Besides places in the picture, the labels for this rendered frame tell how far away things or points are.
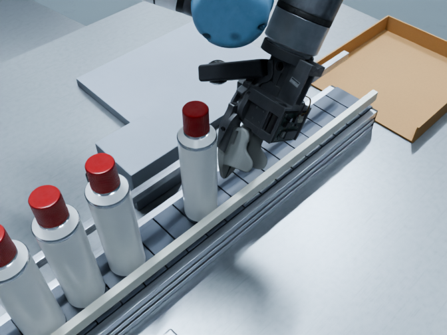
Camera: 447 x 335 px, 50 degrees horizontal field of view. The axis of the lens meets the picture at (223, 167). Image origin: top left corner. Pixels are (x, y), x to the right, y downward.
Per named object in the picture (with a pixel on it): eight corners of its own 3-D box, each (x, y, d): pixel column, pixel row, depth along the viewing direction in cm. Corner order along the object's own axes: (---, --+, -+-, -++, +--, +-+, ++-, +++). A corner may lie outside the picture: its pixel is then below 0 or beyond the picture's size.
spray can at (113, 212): (123, 285, 64) (92, 189, 49) (101, 261, 67) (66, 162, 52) (153, 262, 67) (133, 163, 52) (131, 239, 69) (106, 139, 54)
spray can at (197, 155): (199, 230, 71) (193, 129, 55) (177, 210, 73) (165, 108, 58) (225, 211, 73) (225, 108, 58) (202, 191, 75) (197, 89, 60)
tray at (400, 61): (412, 143, 90) (418, 127, 87) (305, 82, 102) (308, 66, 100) (485, 76, 104) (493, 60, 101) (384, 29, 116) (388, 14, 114)
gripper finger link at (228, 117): (217, 153, 66) (241, 96, 63) (209, 147, 67) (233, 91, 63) (237, 150, 70) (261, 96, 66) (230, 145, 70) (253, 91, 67)
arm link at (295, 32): (265, 0, 60) (297, 10, 66) (251, 35, 61) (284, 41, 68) (312, 23, 56) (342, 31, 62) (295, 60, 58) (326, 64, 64)
